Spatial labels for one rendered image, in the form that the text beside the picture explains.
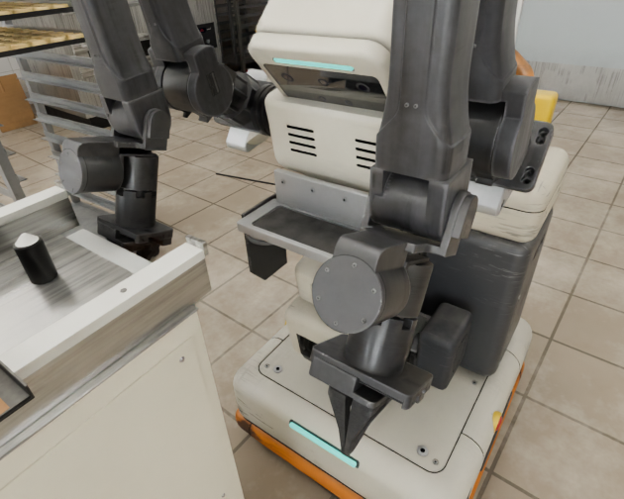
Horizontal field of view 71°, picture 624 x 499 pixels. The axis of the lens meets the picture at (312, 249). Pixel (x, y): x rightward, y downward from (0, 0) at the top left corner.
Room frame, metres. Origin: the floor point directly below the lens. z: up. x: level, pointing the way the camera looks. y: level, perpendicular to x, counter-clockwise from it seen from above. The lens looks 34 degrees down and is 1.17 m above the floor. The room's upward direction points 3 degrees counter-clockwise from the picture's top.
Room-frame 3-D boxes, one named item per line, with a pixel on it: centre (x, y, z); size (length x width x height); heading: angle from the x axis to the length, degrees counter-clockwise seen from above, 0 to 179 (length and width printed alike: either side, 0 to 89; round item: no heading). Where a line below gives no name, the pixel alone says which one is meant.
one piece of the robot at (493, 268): (0.91, -0.26, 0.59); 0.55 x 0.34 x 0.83; 53
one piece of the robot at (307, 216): (0.60, -0.02, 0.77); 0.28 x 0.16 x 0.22; 53
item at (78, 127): (1.85, 0.98, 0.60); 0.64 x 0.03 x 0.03; 55
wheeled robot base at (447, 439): (0.83, -0.20, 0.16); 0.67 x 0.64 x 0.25; 143
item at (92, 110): (1.85, 0.98, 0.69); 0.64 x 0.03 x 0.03; 55
